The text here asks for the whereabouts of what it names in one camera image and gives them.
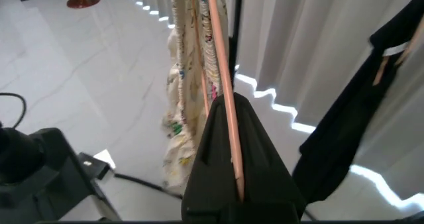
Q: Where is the black cable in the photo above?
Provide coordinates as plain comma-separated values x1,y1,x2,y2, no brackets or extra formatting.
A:
114,172,185,200
0,92,27,129

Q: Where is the cream printed garment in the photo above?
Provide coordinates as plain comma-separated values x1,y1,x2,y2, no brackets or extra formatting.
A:
161,0,230,189

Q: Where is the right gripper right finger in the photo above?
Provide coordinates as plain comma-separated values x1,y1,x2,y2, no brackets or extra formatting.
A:
233,91,307,222

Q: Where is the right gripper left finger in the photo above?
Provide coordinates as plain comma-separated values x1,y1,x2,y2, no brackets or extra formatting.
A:
181,93,239,222

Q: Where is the black T-shirt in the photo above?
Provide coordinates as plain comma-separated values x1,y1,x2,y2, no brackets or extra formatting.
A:
291,0,424,205

